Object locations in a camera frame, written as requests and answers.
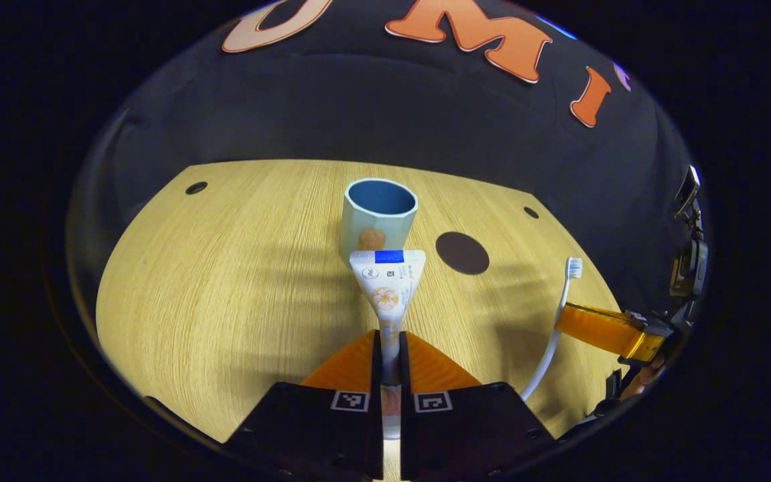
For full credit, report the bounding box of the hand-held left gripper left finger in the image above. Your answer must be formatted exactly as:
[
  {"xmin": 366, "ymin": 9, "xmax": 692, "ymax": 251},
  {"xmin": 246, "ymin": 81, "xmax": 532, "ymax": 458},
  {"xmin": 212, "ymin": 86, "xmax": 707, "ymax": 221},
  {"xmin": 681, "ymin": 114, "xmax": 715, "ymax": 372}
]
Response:
[{"xmin": 224, "ymin": 329, "xmax": 385, "ymax": 482}]

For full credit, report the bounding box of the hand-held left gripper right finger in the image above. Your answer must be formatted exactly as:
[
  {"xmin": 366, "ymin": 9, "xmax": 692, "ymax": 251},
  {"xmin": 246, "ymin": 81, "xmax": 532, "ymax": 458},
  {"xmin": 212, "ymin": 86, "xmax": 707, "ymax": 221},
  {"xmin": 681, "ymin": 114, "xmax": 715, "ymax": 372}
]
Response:
[{"xmin": 399, "ymin": 330, "xmax": 557, "ymax": 482}]

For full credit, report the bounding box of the white toothbrush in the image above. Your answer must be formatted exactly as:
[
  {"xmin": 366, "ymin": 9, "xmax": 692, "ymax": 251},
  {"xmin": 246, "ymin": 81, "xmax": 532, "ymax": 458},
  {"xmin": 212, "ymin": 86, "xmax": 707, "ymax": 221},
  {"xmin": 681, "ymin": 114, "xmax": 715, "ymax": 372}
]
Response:
[{"xmin": 521, "ymin": 257, "xmax": 585, "ymax": 402}]

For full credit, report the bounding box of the white toothpaste tube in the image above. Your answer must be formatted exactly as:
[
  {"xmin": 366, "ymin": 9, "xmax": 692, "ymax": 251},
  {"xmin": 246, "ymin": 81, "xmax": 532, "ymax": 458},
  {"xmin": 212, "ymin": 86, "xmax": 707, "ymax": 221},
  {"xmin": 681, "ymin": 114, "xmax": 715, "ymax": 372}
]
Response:
[{"xmin": 349, "ymin": 249, "xmax": 427, "ymax": 440}]

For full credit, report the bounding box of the brown round coaster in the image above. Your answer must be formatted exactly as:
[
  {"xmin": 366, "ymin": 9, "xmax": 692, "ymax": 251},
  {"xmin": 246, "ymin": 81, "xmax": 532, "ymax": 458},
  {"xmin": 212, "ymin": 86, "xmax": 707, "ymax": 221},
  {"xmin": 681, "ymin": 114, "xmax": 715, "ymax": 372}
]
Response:
[{"xmin": 435, "ymin": 232, "xmax": 491, "ymax": 276}]

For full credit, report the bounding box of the light blue cup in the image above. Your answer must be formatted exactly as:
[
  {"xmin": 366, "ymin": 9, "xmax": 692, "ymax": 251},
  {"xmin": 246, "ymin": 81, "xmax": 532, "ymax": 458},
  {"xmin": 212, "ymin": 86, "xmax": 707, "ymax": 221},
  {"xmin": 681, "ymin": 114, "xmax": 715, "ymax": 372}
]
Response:
[{"xmin": 340, "ymin": 177, "xmax": 420, "ymax": 268}]

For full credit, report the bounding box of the black backdrop cloth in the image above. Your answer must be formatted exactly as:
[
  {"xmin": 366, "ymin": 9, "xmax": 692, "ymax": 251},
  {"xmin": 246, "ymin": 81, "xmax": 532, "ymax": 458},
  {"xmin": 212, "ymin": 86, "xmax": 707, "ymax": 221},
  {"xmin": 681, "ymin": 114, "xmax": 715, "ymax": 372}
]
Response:
[{"xmin": 64, "ymin": 0, "xmax": 702, "ymax": 402}]

